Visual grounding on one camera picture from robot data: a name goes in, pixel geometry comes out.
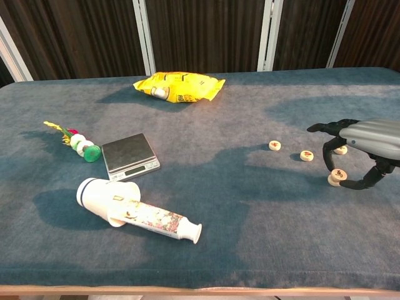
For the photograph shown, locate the white metal partition post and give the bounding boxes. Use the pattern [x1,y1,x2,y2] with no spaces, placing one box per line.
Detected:
[132,0,157,76]
[0,15,34,83]
[256,0,284,73]
[325,0,356,69]

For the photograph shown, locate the floral toothpaste tube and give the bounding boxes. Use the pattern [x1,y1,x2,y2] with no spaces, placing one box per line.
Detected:
[109,194,203,245]

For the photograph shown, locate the yellow snack bag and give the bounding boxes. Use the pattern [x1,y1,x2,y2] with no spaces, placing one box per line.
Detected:
[132,71,226,104]

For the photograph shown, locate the blue table cloth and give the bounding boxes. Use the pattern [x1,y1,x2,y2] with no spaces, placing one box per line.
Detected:
[0,66,400,290]

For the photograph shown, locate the silver digital kitchen scale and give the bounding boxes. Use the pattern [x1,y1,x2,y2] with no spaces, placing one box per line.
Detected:
[101,132,161,182]

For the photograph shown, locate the white cup dark stripe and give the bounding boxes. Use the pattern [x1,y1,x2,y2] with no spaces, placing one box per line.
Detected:
[76,177,142,228]

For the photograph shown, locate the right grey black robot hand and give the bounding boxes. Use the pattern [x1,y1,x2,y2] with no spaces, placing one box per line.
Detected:
[306,117,400,191]

